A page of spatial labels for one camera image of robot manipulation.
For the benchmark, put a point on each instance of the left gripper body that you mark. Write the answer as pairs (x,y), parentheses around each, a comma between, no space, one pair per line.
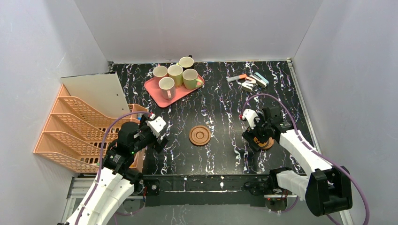
(154,140)

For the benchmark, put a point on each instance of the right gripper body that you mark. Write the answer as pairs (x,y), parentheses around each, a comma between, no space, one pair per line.
(255,136)

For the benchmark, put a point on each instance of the orange black round coaster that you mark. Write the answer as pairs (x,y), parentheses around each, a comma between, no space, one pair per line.
(263,146)

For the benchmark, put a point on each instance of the brown grooved wooden coaster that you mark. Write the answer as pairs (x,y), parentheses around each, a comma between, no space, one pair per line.
(200,135)

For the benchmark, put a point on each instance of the pink serving tray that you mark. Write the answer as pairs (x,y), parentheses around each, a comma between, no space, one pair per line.
(153,89)

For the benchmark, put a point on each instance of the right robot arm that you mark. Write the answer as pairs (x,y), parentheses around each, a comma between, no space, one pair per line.
(324,188)

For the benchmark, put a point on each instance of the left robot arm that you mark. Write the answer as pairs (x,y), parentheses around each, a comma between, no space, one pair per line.
(116,180)

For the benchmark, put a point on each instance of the pink mug large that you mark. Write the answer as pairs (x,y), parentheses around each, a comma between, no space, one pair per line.
(167,87)

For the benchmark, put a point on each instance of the orange white marker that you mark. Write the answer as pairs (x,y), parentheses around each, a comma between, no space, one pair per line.
(235,78)

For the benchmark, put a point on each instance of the white board sheet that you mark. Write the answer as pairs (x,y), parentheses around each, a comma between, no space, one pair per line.
(102,91)

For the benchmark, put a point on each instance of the pink mug near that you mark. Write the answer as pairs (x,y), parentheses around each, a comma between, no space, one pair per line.
(160,72)

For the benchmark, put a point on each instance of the green mug far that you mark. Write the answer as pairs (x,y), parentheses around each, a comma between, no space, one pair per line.
(191,79)

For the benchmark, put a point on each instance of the yellow-green mug centre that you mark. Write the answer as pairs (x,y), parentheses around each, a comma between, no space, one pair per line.
(176,73)

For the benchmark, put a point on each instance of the orange file rack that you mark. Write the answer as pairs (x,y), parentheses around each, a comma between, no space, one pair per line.
(72,135)

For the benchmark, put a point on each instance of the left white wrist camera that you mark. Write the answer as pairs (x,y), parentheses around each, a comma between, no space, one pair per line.
(156,125)

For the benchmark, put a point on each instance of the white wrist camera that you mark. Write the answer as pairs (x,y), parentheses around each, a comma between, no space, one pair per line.
(251,117)
(156,125)

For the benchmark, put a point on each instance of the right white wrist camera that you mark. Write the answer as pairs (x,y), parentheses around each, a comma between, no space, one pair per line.
(251,117)

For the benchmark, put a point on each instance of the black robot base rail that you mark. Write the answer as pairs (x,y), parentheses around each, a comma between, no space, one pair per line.
(235,189)

